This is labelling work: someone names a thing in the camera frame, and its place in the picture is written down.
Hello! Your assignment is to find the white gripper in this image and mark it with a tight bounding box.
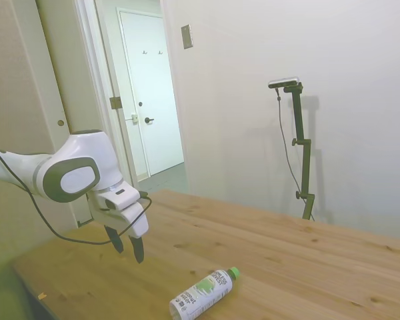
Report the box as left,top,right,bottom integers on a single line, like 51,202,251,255
87,191,150,265

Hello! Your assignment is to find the coconut water bottle green cap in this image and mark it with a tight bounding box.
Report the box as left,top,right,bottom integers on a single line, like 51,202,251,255
169,266,241,318

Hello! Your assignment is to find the white hallway door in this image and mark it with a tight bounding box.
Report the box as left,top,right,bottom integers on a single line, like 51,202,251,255
118,9,185,183

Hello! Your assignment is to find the beige open door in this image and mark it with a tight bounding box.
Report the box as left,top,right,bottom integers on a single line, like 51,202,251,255
35,0,134,228

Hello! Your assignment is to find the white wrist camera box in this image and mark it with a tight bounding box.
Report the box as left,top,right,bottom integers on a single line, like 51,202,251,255
96,185,141,211

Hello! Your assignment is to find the black jointed camera stand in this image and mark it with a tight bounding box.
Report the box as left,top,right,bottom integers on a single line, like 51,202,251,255
283,83,316,221

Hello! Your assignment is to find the grey wall switch plate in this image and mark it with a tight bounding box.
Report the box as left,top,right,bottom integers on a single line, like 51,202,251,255
181,24,195,51

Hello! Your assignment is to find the silver camera on stand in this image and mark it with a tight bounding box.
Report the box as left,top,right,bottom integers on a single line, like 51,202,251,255
268,76,301,89

